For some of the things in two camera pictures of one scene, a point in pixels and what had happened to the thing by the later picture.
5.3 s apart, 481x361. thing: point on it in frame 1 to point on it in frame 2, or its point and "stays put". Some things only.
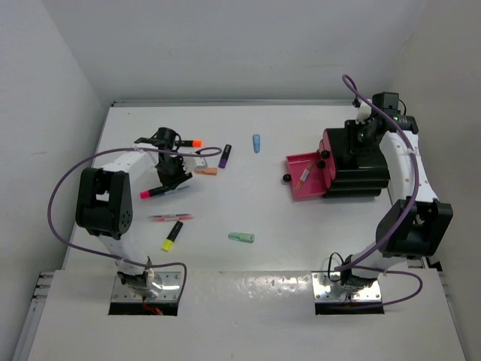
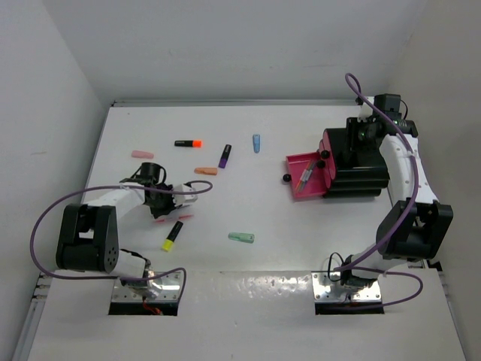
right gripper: (351, 129) stays put
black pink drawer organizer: (333, 172) stays put
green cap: (242, 237) stays put
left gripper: (172, 182) to (170, 206)
